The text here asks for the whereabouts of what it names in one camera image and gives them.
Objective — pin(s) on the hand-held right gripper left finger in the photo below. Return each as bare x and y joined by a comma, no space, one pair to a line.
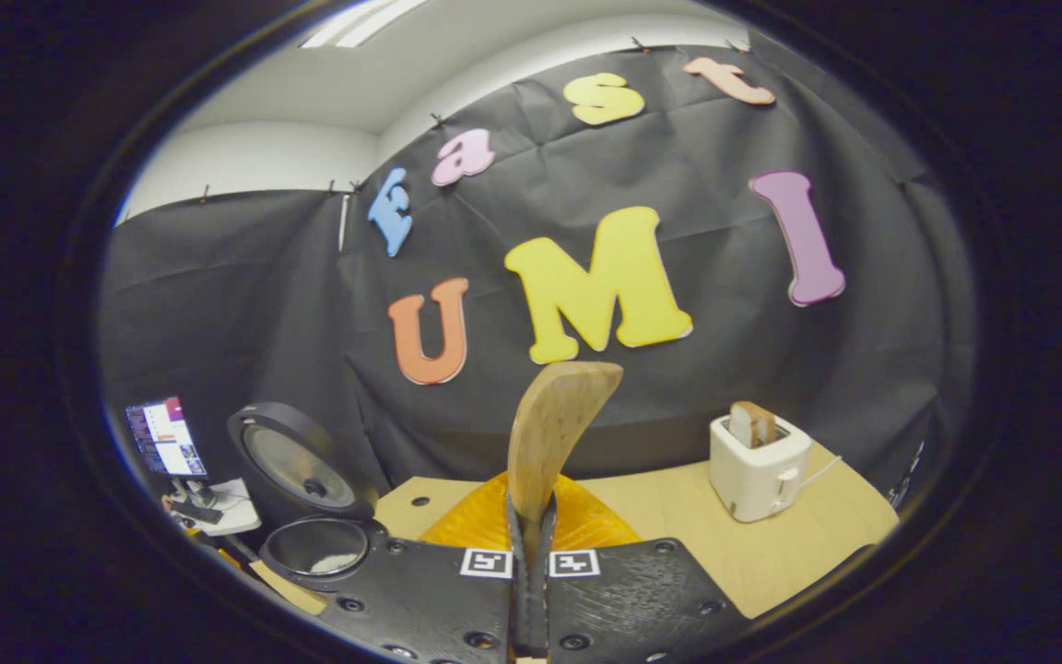
439,599

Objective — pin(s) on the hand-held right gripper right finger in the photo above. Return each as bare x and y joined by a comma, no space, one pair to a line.
623,599

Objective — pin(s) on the white rice heap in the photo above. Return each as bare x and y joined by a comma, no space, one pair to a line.
333,561

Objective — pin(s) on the wooden spoon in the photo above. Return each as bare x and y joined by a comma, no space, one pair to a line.
554,424

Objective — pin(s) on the dark lidded silver rice cooker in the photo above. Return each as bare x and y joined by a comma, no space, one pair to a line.
296,466

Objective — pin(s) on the white toaster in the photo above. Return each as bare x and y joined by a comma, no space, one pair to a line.
752,480

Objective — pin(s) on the toasted bread slice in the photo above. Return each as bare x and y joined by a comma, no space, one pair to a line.
752,424

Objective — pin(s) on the white side desk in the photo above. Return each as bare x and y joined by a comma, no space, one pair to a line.
236,512

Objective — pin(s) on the black keyboard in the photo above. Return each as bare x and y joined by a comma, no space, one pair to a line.
197,513

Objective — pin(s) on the black backdrop cloth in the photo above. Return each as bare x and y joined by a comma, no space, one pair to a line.
725,350

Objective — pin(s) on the computer monitor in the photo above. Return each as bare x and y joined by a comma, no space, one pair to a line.
165,438

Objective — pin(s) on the ceiling light panel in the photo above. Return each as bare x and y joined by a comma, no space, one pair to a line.
360,20

